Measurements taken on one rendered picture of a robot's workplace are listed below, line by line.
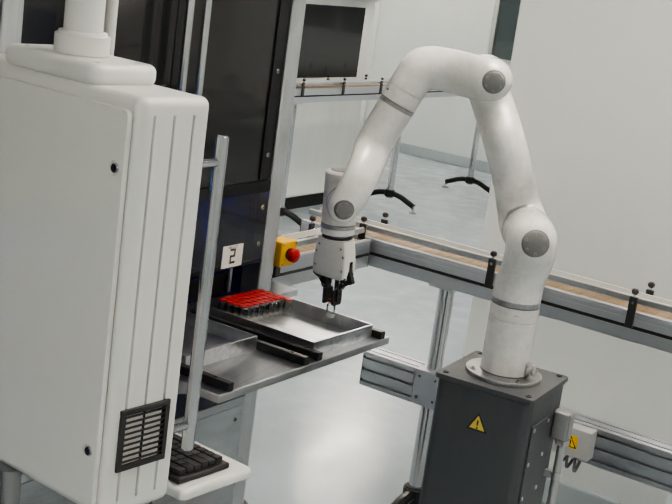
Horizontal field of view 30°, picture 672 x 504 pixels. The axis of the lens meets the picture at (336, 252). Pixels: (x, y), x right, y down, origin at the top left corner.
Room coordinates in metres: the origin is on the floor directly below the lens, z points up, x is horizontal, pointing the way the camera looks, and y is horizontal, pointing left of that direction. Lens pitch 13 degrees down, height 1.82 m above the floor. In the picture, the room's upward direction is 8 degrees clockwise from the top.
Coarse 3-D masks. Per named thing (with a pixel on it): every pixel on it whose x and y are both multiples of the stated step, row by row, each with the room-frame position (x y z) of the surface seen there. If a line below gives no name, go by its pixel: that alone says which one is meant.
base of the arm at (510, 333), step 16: (496, 304) 2.94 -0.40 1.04; (496, 320) 2.94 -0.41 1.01; (512, 320) 2.92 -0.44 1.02; (528, 320) 2.93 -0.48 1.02; (496, 336) 2.93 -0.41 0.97; (512, 336) 2.92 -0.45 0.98; (528, 336) 2.93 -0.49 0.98; (496, 352) 2.93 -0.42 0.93; (512, 352) 2.92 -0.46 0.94; (528, 352) 2.94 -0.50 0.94; (480, 368) 2.96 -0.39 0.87; (496, 368) 2.92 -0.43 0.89; (512, 368) 2.92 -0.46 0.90; (528, 368) 2.94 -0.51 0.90; (496, 384) 2.89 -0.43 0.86; (512, 384) 2.88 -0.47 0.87; (528, 384) 2.90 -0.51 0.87
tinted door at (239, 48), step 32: (224, 0) 3.05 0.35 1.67; (256, 0) 3.16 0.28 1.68; (192, 32) 2.96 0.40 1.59; (224, 32) 3.06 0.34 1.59; (256, 32) 3.17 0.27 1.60; (192, 64) 2.97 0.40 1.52; (224, 64) 3.07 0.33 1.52; (256, 64) 3.18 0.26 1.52; (224, 96) 3.08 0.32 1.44; (256, 96) 3.20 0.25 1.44; (224, 128) 3.10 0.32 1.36; (256, 128) 3.21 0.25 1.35; (256, 160) 3.22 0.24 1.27
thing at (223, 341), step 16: (192, 320) 2.94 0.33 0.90; (208, 320) 2.92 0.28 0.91; (192, 336) 2.87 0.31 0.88; (208, 336) 2.89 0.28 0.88; (224, 336) 2.89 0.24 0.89; (240, 336) 2.86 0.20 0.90; (256, 336) 2.84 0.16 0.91; (208, 352) 2.69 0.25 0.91; (224, 352) 2.74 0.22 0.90; (240, 352) 2.79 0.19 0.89
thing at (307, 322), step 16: (304, 304) 3.18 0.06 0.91; (240, 320) 2.97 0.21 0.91; (272, 320) 3.09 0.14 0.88; (288, 320) 3.11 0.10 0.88; (304, 320) 3.13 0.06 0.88; (320, 320) 3.15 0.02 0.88; (336, 320) 3.12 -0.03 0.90; (352, 320) 3.10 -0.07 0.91; (288, 336) 2.89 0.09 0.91; (304, 336) 2.99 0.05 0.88; (320, 336) 3.01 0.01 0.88; (336, 336) 2.93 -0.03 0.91; (352, 336) 2.99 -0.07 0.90; (368, 336) 3.06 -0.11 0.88
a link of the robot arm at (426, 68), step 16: (416, 48) 2.96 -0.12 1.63; (432, 48) 2.95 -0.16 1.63; (448, 48) 2.95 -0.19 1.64; (400, 64) 2.95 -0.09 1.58; (416, 64) 2.93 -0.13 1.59; (432, 64) 2.92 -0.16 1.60; (448, 64) 2.92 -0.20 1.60; (464, 64) 2.89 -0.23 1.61; (480, 64) 2.87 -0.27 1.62; (496, 64) 2.87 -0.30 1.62; (400, 80) 2.93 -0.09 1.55; (416, 80) 2.92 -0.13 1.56; (432, 80) 2.93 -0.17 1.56; (448, 80) 2.91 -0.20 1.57; (464, 80) 2.88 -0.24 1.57; (480, 80) 2.86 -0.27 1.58; (496, 80) 2.85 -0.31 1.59; (512, 80) 2.89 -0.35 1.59; (400, 96) 2.92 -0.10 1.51; (416, 96) 2.93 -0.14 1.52; (464, 96) 2.90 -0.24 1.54; (480, 96) 2.87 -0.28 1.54; (496, 96) 2.87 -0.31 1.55
